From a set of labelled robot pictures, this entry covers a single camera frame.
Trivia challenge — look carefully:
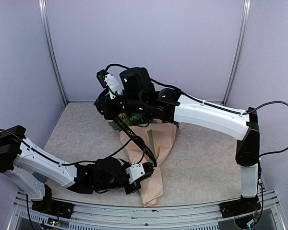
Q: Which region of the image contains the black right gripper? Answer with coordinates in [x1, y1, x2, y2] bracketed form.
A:
[95, 90, 145, 120]

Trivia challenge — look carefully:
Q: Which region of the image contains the aluminium frame post right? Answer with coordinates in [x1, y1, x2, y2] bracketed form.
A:
[222, 0, 252, 105]

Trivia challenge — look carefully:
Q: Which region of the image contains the yellow fake flower stem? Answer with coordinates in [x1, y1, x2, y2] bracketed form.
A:
[108, 114, 139, 131]

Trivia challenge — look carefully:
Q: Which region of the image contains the aluminium frame post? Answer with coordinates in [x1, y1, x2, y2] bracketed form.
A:
[38, 0, 69, 107]
[222, 0, 252, 105]

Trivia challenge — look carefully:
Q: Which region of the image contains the pink rose stem bunch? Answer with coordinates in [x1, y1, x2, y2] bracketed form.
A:
[154, 119, 180, 128]

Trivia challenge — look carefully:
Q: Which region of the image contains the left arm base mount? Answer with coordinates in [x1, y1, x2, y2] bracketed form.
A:
[32, 200, 74, 219]

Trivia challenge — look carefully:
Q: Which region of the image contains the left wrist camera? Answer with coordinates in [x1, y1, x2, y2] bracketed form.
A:
[125, 162, 154, 184]

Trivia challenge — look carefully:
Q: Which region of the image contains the black printed ribbon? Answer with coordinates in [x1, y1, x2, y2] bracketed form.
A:
[112, 116, 157, 167]

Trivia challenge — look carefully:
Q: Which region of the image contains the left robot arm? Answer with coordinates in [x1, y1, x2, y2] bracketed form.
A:
[0, 126, 145, 213]

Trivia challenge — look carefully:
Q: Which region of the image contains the green pink wrapping paper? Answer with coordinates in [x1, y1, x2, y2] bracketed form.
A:
[130, 123, 178, 207]

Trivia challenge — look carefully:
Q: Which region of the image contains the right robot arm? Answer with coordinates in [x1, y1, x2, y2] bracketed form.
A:
[95, 67, 260, 213]

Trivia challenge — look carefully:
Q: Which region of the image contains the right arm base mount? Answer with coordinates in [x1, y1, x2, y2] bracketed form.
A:
[219, 196, 261, 218]

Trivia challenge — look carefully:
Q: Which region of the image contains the aluminium frame post left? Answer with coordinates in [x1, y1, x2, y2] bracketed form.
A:
[38, 0, 69, 107]

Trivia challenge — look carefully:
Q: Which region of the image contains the aluminium front rail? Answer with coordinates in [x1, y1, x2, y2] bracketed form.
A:
[7, 190, 286, 230]

